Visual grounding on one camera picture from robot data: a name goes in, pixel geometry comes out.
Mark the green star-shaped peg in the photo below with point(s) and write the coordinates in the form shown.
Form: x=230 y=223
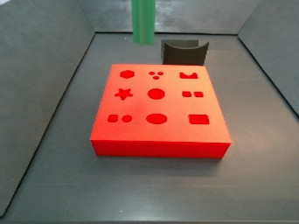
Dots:
x=143 y=21

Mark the red block with shaped holes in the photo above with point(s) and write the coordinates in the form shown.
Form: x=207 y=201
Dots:
x=159 y=112

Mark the black curved holder block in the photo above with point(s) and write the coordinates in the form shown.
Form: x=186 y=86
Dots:
x=183 y=52

